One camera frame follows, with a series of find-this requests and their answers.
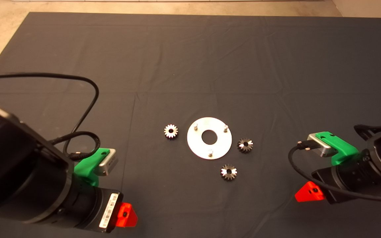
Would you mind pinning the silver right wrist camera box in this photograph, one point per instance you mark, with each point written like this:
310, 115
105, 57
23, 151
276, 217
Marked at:
322, 147

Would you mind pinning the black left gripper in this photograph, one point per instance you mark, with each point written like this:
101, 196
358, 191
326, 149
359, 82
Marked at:
91, 208

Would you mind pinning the round metal carrier plate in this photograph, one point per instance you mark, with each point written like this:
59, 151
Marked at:
220, 148

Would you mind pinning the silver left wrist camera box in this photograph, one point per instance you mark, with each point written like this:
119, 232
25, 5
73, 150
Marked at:
107, 165

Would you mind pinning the bright steel planetary gear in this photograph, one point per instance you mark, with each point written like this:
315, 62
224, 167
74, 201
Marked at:
174, 132

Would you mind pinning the dark steel planetary gear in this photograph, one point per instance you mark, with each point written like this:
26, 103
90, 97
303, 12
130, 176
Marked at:
248, 148
232, 175

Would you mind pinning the green left camera mount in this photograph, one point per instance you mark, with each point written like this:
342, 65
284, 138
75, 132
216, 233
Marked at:
84, 168

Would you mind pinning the dark grey table cloth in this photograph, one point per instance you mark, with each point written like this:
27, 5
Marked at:
190, 66

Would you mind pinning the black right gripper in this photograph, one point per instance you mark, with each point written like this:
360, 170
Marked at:
349, 178

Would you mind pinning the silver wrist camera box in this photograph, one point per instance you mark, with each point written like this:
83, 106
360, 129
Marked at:
322, 147
107, 165

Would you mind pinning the green right camera mount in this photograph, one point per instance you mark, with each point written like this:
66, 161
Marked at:
342, 148

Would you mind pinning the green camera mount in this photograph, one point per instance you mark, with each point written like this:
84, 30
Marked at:
342, 148
84, 168

